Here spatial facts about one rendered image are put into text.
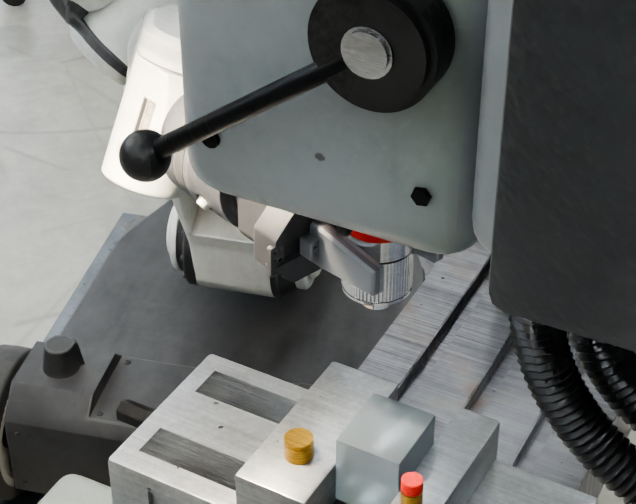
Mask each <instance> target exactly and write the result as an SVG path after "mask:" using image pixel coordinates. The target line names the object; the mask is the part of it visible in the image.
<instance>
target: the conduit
mask: <svg viewBox="0 0 636 504"><path fill-rule="evenodd" d="M508 320H509V321H510V322H511V323H510V329H511V330H512V333H511V337H512V338H513V340H514V341H513V346H514V347H515V348H516V350H515V354H516V355H517V357H518V360H517V362H518V363H519V364H520V365H521V368H520V371H521V372H522V373H523V374H524V378H523V379H524V380H525V381H526V382H527V383H528V385H527V388H528V389H529V390H530V391H531V392H532V394H531V396H532V397H533V398H534V399H535V400H536V405H537V406H538V407H540V408H541V411H540V412H541V413H542V414H543V415H544V416H545V417H546V419H545V420H546V421H547V422H548V423H549V424H551V429H553V430H554V431H555V432H556V433H557V437H559V438H560V439H561V440H562V441H563V444H564V445H565V446H566V447H567V448H569V452H570V453H572V454H573V455H574V456H576V460H578V461H579V462H580V463H583V467H584V468H586V469H587V470H590V473H591V475H593V476H594V477H598V481H599V482H600V483H602V484H606V488H607V489H608V490H610V491H614V495H615V496H617V497H622V498H623V502H624V503H631V504H636V445H634V444H633V443H630V439H628V438H626V437H624V433H622V432H621V431H619V430H618V427H617V426H615V425H614V424H612V420H610V419H609V418H607V414H606V413H604V412H603V411H602V408H601V407H600V406H599V405H597V403H598V401H596V400H595V399H594V398H593V394H591V393H590V392H589V388H588V387H587V386H586V385H585V381H584V380H583V379H582V378H581V376H582V374H581V373H579V372H578V367H577V366H576V365H575V362H576V361H575V360H574V359H573V358H572V357H573V353H572V352H571V351H570V349H571V346H570V345H569V344H568V342H569V339H568V338H567V332H566V331H564V330H561V329H557V328H554V327H551V326H547V325H544V324H541V323H537V322H534V321H531V320H527V319H524V318H521V317H517V316H514V315H511V314H510V315H509V319H508ZM569 336H570V338H571V339H572V340H573V344H572V346H573V347H574V348H575V349H576V350H577V351H576V355H577V357H578V358H579V359H580V364H581V365H582V366H583V368H584V369H585V370H584V372H585V373H586V374H587V375H588V377H589V378H590V379H589V380H590V382H591V383H592V384H593V385H594V386H595V389H596V390H597V391H598V392H599V394H601V397H602V398H603V399H604V401H605V402H607V405H608V406H609V407H610V408H611V409H612V410H614V412H615V413H616V414H617V416H618V417H622V420H623V421H624V422H625V423H626V424H630V427H631V428H632V430H633V431H636V352H634V351H630V350H627V349H624V348H620V347H617V346H614V345H610V344H607V343H604V342H600V341H597V340H594V339H590V338H587V337H584V336H581V335H577V334H574V333H570V335H569Z"/></svg>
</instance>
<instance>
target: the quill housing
mask: <svg viewBox="0 0 636 504"><path fill-rule="evenodd" d="M317 1H318V0H178V13H179V29H180V46H181V62H182V78H183V94H184V110H185V124H187V123H189V122H191V121H193V120H195V119H197V118H199V117H202V116H204V115H206V114H208V113H210V112H212V111H214V110H216V109H218V108H220V107H222V106H224V105H226V104H228V103H230V102H233V101H235V100H237V99H239V98H241V97H243V96H245V95H247V94H249V93H251V92H253V91H255V90H257V89H259V88H261V87H263V86H266V85H268V84H270V83H272V82H274V81H276V80H278V79H280V78H282V77H284V76H286V75H288V74H290V73H292V72H294V71H296V70H299V69H301V68H303V67H305V66H307V65H309V64H311V63H313V62H314V61H313V59H312V56H311V53H310V50H309V44H308V34H307V31H308V22H309V17H310V14H311V12H312V9H313V7H314V5H315V4H316V2H317ZM443 2H444V3H445V5H446V7H447V9H448V11H449V13H450V16H451V19H452V22H453V26H454V31H455V51H454V56H453V59H452V62H451V64H450V66H449V68H448V70H447V72H446V73H445V74H444V76H443V77H442V78H441V79H440V80H439V81H438V82H437V83H436V85H435V86H434V87H433V88H432V89H431V90H430V91H429V92H428V93H427V94H426V96H425V97H424V98H423V99H422V100H421V101H419V102H418V103H417V104H415V105H414V106H412V107H410V108H408V109H405V110H402V111H399V112H393V113H379V112H373V111H368V110H365V109H362V108H360V107H358V106H355V105H353V104H351V103H350V102H348V101H347V100H345V99H344V98H342V97H341V96H340V95H338V94H337V93H336V92H335V91H334V90H333V89H332V88H331V87H330V86H329V85H328V84H327V83H325V84H322V85H320V86H318V87H316V88H314V89H312V90H310V91H307V92H305V93H303V94H301V95H299V96H297V97H295V98H293V99H290V100H288V101H286V102H284V103H282V104H280V105H278V106H275V107H273V108H271V109H269V110H267V111H265V112H263V113H261V114H258V115H256V116H254V117H252V118H250V119H248V120H246V121H243V122H241V123H239V124H237V125H235V126H233V127H231V128H228V129H226V130H224V131H222V132H220V133H218V134H216V135H214V136H211V137H209V138H207V139H205V140H203V141H201V142H199V143H196V144H194V145H192V146H190V147H188V148H187V152H188V156H189V161H190V164H191V166H192V168H193V170H194V172H195V173H196V175H197V176H198V177H199V178H200V179H201V180H202V181H203V182H204V183H205V184H207V185H208V186H210V187H212V188H214V189H216V190H218V191H220V192H223V193H226V194H229V195H233V196H236V197H240V198H243V199H247V200H250V201H254V202H257V203H260V204H264V205H267V206H271V207H274V208H278V209H281V210H285V211H288V212H291V213H295V214H298V215H302V216H305V217H309V218H312V219H316V220H319V221H322V222H326V223H329V224H333V225H336V226H340V227H343V228H347V229H350V230H353V231H357V232H360V233H364V234H367V235H371V236H374V237H378V238H381V239H384V240H388V241H391V242H395V243H398V244H402V245H405V246H409V247H412V248H415V249H419V250H422V251H426V252H429V253H436V254H444V255H446V254H452V253H457V252H462V251H464V250H466V249H468V248H470V247H472V246H473V245H474V244H475V243H477V242H478V239H477V237H476V235H475V233H474V229H473V221H472V208H473V195H474V182H475V168H476V155H477V142H478V128H479V115H480V101H481V88H482V75H483V61H484V48H485V35H486V21H487V8H488V0H443Z"/></svg>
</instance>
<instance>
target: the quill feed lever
mask: <svg viewBox="0 0 636 504"><path fill-rule="evenodd" d="M307 34H308V44H309V50H310V53H311V56H312V59H313V61H314V62H313V63H311V64H309V65H307V66H305V67H303V68H301V69H299V70H296V71H294V72H292V73H290V74H288V75H286V76H284V77H282V78H280V79H278V80H276V81H274V82H272V83H270V84H268V85H266V86H263V87H261V88H259V89H257V90H255V91H253V92H251V93H249V94H247V95H245V96H243V97H241V98H239V99H237V100H235V101H233V102H230V103H228V104H226V105H224V106H222V107H220V108H218V109H216V110H214V111H212V112H210V113H208V114H206V115H204V116H202V117H199V118H197V119H195V120H193V121H191V122H189V123H187V124H185V125H183V126H181V127H179V128H177V129H175V130H173V131H171V132H169V133H166V134H164V135H161V134H160V133H158V132H156V131H154V130H151V129H140V130H136V131H134V132H132V133H130V134H129V135H128V136H127V137H126V138H125V139H124V140H123V142H122V143H121V145H120V149H119V162H120V165H121V167H122V169H123V171H124V172H125V173H126V174H127V175H128V176H129V177H130V178H132V179H134V180H136V181H139V182H152V181H155V180H157V179H159V178H161V177H162V176H163V175H164V174H165V173H166V172H167V171H168V169H169V167H170V165H171V161H172V155H173V154H175V153H177V152H179V151H181V150H184V149H186V148H188V147H190V146H192V145H194V144H196V143H199V142H201V141H203V140H205V139H207V138H209V137H211V136H214V135H216V134H218V133H220V132H222V131H224V130H226V129H228V128H231V127H233V126H235V125H237V124H239V123H241V122H243V121H246V120H248V119H250V118H252V117H254V116H256V115H258V114H261V113H263V112H265V111H267V110H269V109H271V108H273V107H275V106H278V105H280V104H282V103H284V102H286V101H288V100H290V99H293V98H295V97H297V96H299V95H301V94H303V93H305V92H307V91H310V90H312V89H314V88H316V87H318V86H320V85H322V84H325V83H327V84H328V85H329V86H330V87H331V88H332V89H333V90H334V91H335V92H336V93H337V94H338V95H340V96H341V97H342V98H344V99H345V100H347V101H348V102H350V103H351V104H353V105H355V106H358V107H360V108H362V109H365V110H368V111H373V112H379V113H393V112H399V111H402V110H405V109H408V108H410V107H412V106H414V105H415V104H417V103H418V102H419V101H421V100H422V99H423V98H424V97H425V96H426V94H427V93H428V92H429V91H430V90H431V89H432V88H433V87H434V86H435V85H436V83H437V82H438V81H439V80H440V79H441V78H442V77H443V76H444V74H445V73H446V72H447V70H448V68H449V66H450V64H451V62H452V59H453V56H454V51H455V31H454V26H453V22H452V19H451V16H450V13H449V11H448V9H447V7H446V5H445V3H444V2H443V0H318V1H317V2H316V4H315V5H314V7H313V9H312V12H311V14H310V17H309V22H308V31H307Z"/></svg>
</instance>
